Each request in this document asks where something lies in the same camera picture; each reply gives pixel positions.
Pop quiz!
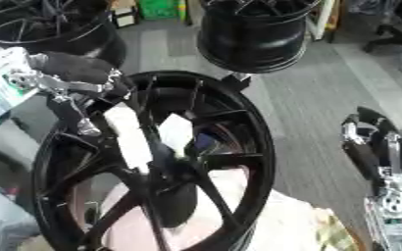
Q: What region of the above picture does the large black spoked wheel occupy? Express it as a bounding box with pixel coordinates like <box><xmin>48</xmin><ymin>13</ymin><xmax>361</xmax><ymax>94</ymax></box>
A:
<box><xmin>29</xmin><ymin>70</ymin><xmax>278</xmax><ymax>251</ymax></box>

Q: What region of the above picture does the black framed board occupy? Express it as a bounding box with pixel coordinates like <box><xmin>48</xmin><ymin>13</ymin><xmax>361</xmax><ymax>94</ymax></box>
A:
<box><xmin>110</xmin><ymin>5</ymin><xmax>141</xmax><ymax>29</ymax></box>

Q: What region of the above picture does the green box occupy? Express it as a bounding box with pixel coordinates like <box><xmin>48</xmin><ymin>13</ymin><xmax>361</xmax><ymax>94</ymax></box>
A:
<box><xmin>137</xmin><ymin>0</ymin><xmax>180</xmax><ymax>21</ymax></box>

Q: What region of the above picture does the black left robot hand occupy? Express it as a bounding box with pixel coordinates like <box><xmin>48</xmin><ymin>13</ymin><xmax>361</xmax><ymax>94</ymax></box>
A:
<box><xmin>27</xmin><ymin>51</ymin><xmax>139</xmax><ymax>137</ymax></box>

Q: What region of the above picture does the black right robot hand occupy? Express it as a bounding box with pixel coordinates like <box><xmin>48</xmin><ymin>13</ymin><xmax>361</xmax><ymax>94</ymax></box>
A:
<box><xmin>339</xmin><ymin>106</ymin><xmax>402</xmax><ymax>198</ymax></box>

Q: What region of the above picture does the black wheel rim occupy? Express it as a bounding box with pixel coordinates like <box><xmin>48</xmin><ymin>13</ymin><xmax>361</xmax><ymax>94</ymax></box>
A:
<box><xmin>0</xmin><ymin>0</ymin><xmax>129</xmax><ymax>69</ymax></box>
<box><xmin>195</xmin><ymin>0</ymin><xmax>322</xmax><ymax>75</ymax></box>

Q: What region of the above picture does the long white pin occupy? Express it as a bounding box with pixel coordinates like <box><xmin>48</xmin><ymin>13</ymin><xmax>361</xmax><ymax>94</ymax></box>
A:
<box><xmin>103</xmin><ymin>102</ymin><xmax>155</xmax><ymax>175</ymax></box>

